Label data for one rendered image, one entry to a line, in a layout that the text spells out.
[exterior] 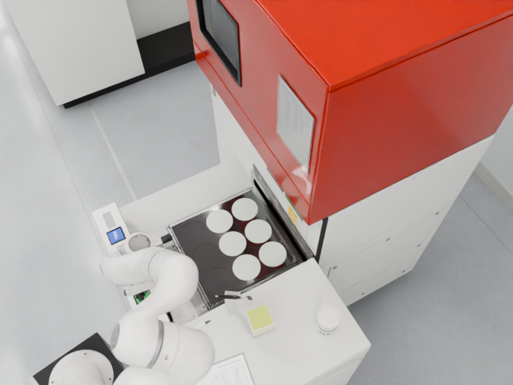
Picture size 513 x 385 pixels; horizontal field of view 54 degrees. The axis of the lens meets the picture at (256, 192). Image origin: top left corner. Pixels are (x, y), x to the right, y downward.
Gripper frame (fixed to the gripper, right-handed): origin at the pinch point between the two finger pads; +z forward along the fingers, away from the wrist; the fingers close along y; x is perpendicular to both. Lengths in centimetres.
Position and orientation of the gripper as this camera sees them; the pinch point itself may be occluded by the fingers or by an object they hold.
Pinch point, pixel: (140, 294)
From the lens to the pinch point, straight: 173.6
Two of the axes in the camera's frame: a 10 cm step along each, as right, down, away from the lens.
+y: -8.6, 2.9, -4.2
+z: -1.7, 6.1, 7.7
